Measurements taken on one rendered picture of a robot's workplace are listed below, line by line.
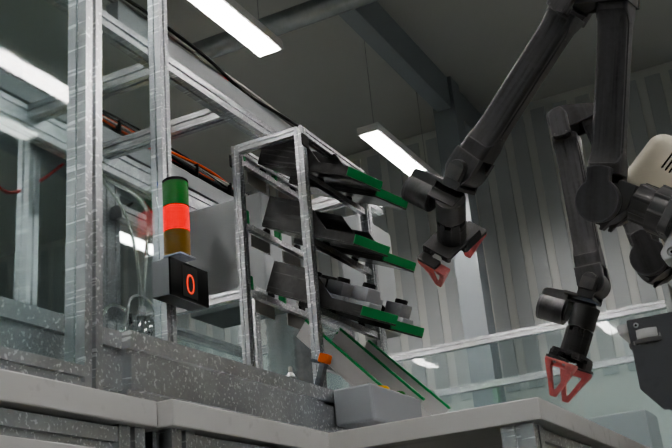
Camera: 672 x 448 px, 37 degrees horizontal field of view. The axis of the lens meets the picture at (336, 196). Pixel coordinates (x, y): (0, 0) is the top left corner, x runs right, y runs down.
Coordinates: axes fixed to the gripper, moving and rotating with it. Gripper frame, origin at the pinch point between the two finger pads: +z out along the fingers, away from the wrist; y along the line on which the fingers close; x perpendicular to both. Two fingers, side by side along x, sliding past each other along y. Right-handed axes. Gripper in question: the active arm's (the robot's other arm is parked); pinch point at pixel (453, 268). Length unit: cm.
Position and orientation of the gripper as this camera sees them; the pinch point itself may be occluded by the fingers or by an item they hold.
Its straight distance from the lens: 206.4
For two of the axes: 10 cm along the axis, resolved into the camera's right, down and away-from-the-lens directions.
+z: 1.1, 7.2, 6.8
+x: 7.4, 4.0, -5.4
